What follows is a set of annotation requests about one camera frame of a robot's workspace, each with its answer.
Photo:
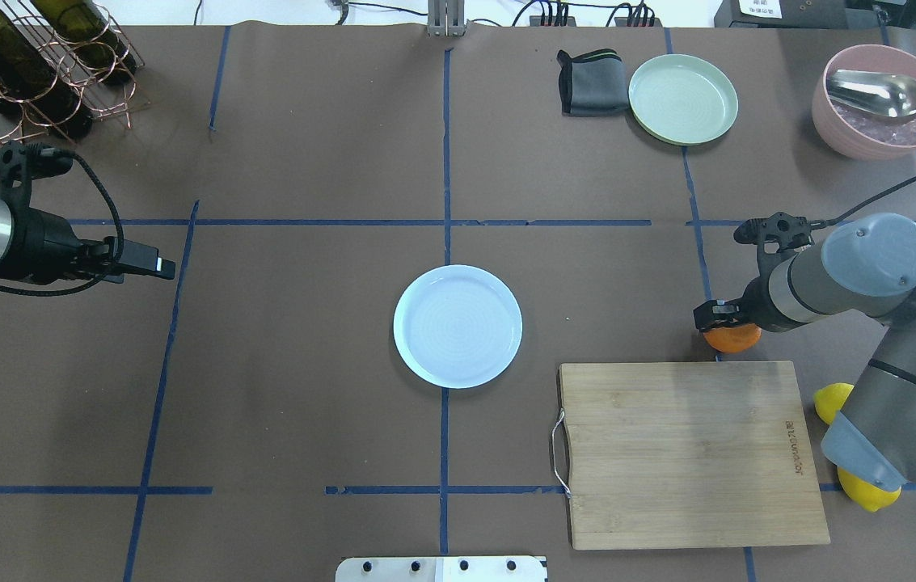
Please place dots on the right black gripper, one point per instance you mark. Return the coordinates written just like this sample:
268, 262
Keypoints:
753, 304

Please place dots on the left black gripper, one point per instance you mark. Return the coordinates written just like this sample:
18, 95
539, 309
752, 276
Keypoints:
44, 240

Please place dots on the orange fruit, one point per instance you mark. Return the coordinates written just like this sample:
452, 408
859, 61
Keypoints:
730, 340

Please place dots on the light blue plate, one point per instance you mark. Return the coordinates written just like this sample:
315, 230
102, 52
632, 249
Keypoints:
457, 327

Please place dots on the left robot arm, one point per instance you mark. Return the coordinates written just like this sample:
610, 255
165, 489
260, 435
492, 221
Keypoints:
15, 200

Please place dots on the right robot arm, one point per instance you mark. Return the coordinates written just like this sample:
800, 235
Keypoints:
812, 270

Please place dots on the light green plate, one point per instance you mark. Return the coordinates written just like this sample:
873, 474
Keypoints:
683, 100

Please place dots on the bamboo cutting board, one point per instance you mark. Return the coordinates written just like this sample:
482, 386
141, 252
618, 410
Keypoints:
684, 455

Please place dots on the lower yellow lemon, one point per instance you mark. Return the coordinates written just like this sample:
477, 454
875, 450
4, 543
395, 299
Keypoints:
829, 400

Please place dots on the yellow lemon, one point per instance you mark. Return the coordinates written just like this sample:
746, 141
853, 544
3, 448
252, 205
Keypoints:
829, 400
869, 497

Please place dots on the pink bowl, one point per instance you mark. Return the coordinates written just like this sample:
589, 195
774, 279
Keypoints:
857, 134

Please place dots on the upper yellow lemon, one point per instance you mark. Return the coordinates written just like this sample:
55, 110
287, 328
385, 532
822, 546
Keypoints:
869, 497

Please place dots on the dark wine bottle lower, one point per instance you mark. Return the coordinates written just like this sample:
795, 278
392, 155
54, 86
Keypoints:
91, 38

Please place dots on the dark wine bottle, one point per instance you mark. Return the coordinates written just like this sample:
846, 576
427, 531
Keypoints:
91, 38
28, 78

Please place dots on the folded grey cloth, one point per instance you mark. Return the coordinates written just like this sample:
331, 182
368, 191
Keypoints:
593, 84

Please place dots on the dark wine bottle upper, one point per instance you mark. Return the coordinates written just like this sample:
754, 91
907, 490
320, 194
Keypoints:
28, 78

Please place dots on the metal scoop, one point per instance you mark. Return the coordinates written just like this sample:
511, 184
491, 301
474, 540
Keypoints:
891, 96

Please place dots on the copper wire bottle rack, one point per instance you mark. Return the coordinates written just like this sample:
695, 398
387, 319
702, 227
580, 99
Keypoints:
65, 66

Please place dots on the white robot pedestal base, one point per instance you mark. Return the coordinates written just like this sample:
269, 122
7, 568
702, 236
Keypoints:
444, 568

